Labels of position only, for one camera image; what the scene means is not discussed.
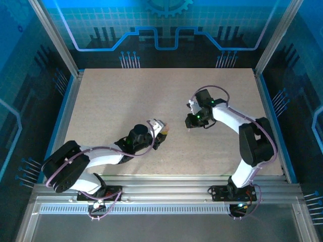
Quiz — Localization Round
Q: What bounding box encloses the aluminium lower enclosure frame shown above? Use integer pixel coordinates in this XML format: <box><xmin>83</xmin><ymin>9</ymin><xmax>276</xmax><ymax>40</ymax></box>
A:
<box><xmin>15</xmin><ymin>195</ymin><xmax>320</xmax><ymax>242</ymax></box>

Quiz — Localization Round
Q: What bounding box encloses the grey slotted cable duct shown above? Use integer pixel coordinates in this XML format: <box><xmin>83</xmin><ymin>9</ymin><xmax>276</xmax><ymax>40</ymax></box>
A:
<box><xmin>39</xmin><ymin>203</ymin><xmax>234</xmax><ymax>215</ymax></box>

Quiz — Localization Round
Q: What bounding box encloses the aluminium upright frame post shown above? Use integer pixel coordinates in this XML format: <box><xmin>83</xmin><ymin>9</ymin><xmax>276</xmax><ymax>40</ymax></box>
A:
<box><xmin>253</xmin><ymin>0</ymin><xmax>305</xmax><ymax>76</ymax></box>
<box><xmin>27</xmin><ymin>0</ymin><xmax>81</xmax><ymax>78</ymax></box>

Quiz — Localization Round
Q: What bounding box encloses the aluminium table side rail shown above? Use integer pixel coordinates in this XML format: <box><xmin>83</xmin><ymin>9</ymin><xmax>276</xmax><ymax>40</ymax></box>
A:
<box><xmin>49</xmin><ymin>69</ymin><xmax>85</xmax><ymax>152</ymax></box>
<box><xmin>253</xmin><ymin>68</ymin><xmax>298</xmax><ymax>184</ymax></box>

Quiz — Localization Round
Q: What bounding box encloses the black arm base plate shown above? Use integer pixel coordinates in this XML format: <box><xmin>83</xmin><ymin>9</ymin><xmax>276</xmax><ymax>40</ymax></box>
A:
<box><xmin>208</xmin><ymin>185</ymin><xmax>258</xmax><ymax>202</ymax></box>
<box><xmin>76</xmin><ymin>185</ymin><xmax>124</xmax><ymax>202</ymax></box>

